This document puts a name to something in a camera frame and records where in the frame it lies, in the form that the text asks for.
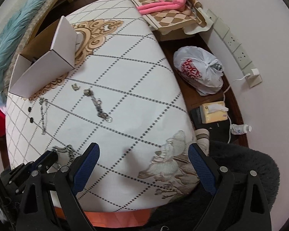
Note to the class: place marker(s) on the dark grey fluffy blanket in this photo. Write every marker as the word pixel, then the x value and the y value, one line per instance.
pixel 255 158

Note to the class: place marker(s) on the white plastic bag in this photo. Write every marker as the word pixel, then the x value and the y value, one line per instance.
pixel 195 65

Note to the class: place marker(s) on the dark wooden side table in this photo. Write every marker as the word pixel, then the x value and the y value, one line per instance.
pixel 183 93

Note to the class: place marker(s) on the small white bottle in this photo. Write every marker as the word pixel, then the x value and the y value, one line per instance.
pixel 239 129

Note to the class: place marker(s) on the yellow tissue box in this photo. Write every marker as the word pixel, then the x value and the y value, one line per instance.
pixel 212 115

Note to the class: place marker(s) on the small silver clasp charm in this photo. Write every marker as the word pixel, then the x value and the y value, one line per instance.
pixel 75 87

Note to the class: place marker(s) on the black box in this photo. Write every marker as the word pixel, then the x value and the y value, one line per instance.
pixel 219 128

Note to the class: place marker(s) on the light blue fluffy cloth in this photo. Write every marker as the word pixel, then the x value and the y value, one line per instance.
pixel 12 36

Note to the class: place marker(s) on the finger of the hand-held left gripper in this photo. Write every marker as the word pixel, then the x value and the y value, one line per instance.
pixel 48 158

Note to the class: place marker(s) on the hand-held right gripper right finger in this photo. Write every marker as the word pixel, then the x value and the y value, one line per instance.
pixel 202 170

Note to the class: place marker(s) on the beige striped roll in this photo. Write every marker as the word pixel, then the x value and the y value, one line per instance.
pixel 202 137

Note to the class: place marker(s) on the brown checkered cushion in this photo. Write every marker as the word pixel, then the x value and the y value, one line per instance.
pixel 173 16

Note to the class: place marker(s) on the white charger plug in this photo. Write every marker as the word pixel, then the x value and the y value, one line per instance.
pixel 253 72

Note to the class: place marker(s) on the white cardboard box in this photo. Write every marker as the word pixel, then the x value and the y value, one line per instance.
pixel 60 57

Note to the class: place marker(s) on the orange table edge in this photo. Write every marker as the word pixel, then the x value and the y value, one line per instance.
pixel 110 217

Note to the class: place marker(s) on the white patterned tablecloth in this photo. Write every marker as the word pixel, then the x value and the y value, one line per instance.
pixel 134 77

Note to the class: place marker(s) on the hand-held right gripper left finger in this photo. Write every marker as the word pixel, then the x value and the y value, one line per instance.
pixel 86 168

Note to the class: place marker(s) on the wall socket panel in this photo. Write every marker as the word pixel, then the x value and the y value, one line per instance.
pixel 231 41

